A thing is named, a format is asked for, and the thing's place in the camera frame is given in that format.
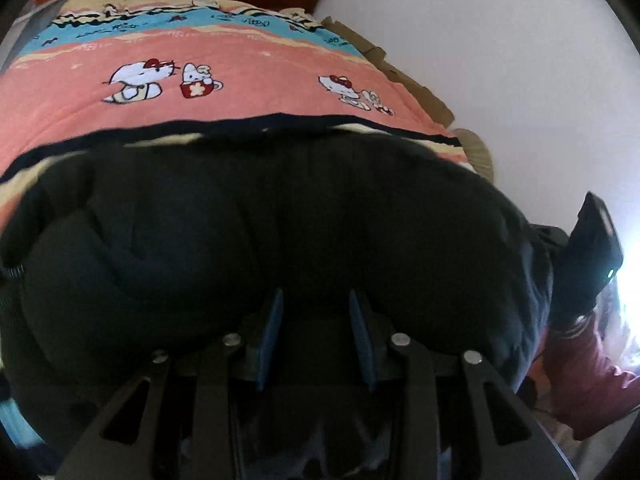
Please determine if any black puffer jacket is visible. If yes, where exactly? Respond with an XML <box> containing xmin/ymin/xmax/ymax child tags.
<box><xmin>1</xmin><ymin>129</ymin><xmax>552</xmax><ymax>479</ymax></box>

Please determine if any red sleeved forearm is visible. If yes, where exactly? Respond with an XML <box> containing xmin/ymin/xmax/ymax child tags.
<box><xmin>542</xmin><ymin>312</ymin><xmax>639</xmax><ymax>441</ymax></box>

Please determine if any beige straw hat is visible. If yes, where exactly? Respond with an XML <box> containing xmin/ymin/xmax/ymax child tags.
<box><xmin>454</xmin><ymin>128</ymin><xmax>495</xmax><ymax>184</ymax></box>

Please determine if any brown cardboard beside bed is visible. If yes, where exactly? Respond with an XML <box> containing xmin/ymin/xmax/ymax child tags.
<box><xmin>321</xmin><ymin>16</ymin><xmax>454</xmax><ymax>128</ymax></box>

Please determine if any pink Hello Kitty bedspread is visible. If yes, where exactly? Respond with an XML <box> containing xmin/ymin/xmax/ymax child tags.
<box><xmin>0</xmin><ymin>0</ymin><xmax>476</xmax><ymax>231</ymax></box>

